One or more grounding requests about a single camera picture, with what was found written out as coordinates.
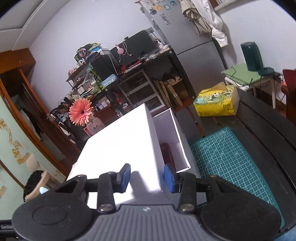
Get yellow panda tissue pack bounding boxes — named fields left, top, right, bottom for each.
left=193, top=82, right=240, bottom=117

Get beige chair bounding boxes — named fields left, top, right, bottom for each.
left=23, top=154, right=49, bottom=202

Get green cutting mat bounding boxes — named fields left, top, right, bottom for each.
left=189, top=126, right=286, bottom=229

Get silver refrigerator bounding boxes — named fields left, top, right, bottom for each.
left=139, top=1, right=225, bottom=94

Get black desk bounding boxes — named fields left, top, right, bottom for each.
left=64, top=48, right=197, bottom=117

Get white drawer unit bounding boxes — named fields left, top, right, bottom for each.
left=119, top=70, right=165, bottom=113

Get white storage box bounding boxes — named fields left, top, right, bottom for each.
left=144, top=109, right=200, bottom=205

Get black computer monitor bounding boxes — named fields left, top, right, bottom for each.
left=111, top=30, right=158, bottom=66

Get blue white ceramic humidifier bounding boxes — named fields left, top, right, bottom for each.
left=39, top=187, right=49, bottom=194

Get pink gerbera flower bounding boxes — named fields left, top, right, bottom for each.
left=69, top=98, right=93, bottom=126

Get dark red cosmetic bottle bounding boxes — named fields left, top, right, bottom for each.
left=160, top=143, right=176, bottom=170

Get white curtain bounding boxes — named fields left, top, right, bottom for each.
left=180, top=0, right=228, bottom=48

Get green small stool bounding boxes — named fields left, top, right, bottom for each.
left=222, top=63, right=276, bottom=109

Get pink tea bottle vase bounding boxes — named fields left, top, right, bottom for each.
left=86, top=117, right=105, bottom=137

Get white box lid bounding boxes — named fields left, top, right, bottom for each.
left=68, top=104, right=165, bottom=206

